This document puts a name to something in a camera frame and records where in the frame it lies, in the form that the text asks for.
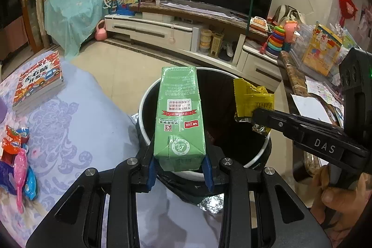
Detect teal cloth cover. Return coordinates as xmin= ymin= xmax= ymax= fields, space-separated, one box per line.
xmin=44 ymin=0 xmax=113 ymax=60

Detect wooden door frame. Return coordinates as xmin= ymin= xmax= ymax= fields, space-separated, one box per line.
xmin=20 ymin=0 xmax=45 ymax=54

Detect green drink carton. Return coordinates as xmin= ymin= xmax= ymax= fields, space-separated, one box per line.
xmin=154 ymin=66 xmax=206 ymax=172

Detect pink glitter stick packet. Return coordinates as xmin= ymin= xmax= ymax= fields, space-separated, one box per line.
xmin=14 ymin=149 xmax=29 ymax=214

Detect floral blue blanket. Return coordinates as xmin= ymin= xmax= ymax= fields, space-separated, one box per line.
xmin=0 ymin=60 xmax=225 ymax=248

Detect striped bag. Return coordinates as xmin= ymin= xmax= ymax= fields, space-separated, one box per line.
xmin=273 ymin=4 xmax=303 ymax=26

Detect orange snack packet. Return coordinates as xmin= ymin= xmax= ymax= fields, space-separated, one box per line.
xmin=0 ymin=125 xmax=30 ymax=163

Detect ferris wheel toy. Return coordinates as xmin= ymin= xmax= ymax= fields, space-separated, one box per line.
xmin=104 ymin=0 xmax=124 ymax=15

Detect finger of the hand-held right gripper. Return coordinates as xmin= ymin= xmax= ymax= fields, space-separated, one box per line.
xmin=250 ymin=108 xmax=309 ymax=147

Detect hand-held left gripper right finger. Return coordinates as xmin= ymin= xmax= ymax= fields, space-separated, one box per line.
xmin=202 ymin=146 xmax=332 ymax=248

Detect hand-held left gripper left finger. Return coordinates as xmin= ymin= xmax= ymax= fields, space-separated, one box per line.
xmin=26 ymin=143 xmax=159 ymax=248

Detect white television cabinet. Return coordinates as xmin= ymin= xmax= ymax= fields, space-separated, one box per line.
xmin=104 ymin=0 xmax=285 ymax=83

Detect black bin with white rim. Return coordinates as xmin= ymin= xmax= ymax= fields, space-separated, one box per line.
xmin=136 ymin=67 xmax=275 ymax=206

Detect stack of yellow jars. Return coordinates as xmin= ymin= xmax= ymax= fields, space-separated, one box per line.
xmin=199 ymin=30 xmax=213 ymax=54

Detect yellow slatted basket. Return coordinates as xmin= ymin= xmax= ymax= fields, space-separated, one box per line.
xmin=209 ymin=34 xmax=224 ymax=58

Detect yellow picture book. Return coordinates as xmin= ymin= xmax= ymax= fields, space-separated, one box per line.
xmin=302 ymin=21 xmax=344 ymax=76

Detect children's picture book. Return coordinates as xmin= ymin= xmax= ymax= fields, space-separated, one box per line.
xmin=12 ymin=51 xmax=65 ymax=115

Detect rainbow stacking ring toy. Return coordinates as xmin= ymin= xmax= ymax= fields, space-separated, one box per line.
xmin=267 ymin=25 xmax=287 ymax=53

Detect toy cash register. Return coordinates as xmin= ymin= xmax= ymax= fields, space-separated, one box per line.
xmin=250 ymin=16 xmax=269 ymax=33

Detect yellow snack wrapper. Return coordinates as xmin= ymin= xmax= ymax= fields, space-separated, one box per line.
xmin=233 ymin=78 xmax=275 ymax=136

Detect dark slippers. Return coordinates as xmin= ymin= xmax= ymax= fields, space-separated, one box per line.
xmin=219 ymin=42 xmax=235 ymax=58

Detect blue toy garage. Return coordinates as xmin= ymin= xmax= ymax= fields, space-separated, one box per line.
xmin=109 ymin=3 xmax=138 ymax=17

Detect person's right hand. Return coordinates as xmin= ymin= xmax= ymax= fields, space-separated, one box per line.
xmin=309 ymin=164 xmax=372 ymax=233

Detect light blue packet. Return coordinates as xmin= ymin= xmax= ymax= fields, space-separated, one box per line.
xmin=24 ymin=166 xmax=39 ymax=201

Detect marble side table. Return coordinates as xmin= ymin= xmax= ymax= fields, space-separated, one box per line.
xmin=277 ymin=50 xmax=349 ymax=182

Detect pink kettlebell toy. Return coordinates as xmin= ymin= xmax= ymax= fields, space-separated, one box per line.
xmin=95 ymin=20 xmax=107 ymax=42

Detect white paper sheet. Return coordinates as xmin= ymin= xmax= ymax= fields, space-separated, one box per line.
xmin=291 ymin=93 xmax=338 ymax=125

